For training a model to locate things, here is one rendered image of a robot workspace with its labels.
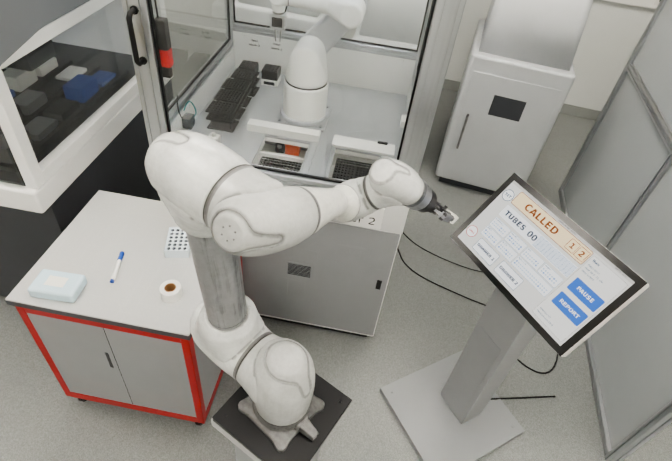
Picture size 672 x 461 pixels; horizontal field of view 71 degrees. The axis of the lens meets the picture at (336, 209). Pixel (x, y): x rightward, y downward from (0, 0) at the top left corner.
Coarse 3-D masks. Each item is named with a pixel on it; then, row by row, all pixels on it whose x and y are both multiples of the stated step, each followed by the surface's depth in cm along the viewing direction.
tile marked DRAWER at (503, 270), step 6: (504, 264) 152; (498, 270) 153; (504, 270) 152; (510, 270) 150; (504, 276) 151; (510, 276) 150; (516, 276) 149; (510, 282) 149; (516, 282) 148; (522, 282) 147
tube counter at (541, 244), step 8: (528, 232) 150; (536, 232) 149; (528, 240) 150; (536, 240) 148; (544, 240) 147; (536, 248) 147; (544, 248) 146; (552, 248) 144; (544, 256) 145; (552, 256) 144; (560, 256) 142; (552, 264) 143; (560, 264) 142; (568, 264) 140; (568, 272) 140
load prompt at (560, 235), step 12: (516, 204) 156; (528, 204) 153; (528, 216) 152; (540, 216) 150; (540, 228) 148; (552, 228) 146; (564, 228) 144; (564, 240) 143; (576, 240) 141; (576, 252) 140; (588, 252) 138
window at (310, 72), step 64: (192, 0) 142; (256, 0) 139; (320, 0) 137; (384, 0) 134; (192, 64) 156; (256, 64) 153; (320, 64) 149; (384, 64) 146; (192, 128) 173; (256, 128) 169; (320, 128) 165; (384, 128) 161
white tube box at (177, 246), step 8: (168, 232) 177; (176, 232) 178; (184, 232) 178; (168, 240) 174; (176, 240) 175; (184, 240) 175; (168, 248) 172; (176, 248) 172; (184, 248) 173; (168, 256) 172; (176, 256) 173; (184, 256) 173
